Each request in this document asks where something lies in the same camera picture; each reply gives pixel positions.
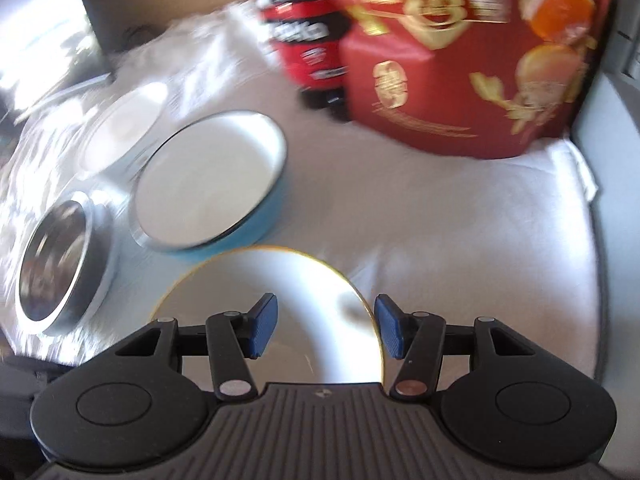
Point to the blue enamel bowl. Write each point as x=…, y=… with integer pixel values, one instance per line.
x=200, y=185

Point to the white bowl with orange label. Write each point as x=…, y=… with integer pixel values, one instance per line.
x=125, y=120

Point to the soda bottle with red label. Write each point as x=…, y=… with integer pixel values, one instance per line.
x=305, y=35

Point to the blue plate with yellow rim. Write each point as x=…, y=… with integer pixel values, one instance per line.
x=300, y=285

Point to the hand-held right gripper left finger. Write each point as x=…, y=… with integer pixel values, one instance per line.
x=262, y=325

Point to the white textured cloth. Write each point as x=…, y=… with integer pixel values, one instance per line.
x=450, y=210

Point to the red snack bag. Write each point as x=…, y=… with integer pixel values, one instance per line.
x=450, y=85

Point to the stainless steel bowl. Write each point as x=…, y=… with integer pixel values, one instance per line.
x=55, y=260

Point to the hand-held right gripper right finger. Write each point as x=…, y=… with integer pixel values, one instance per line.
x=391, y=327

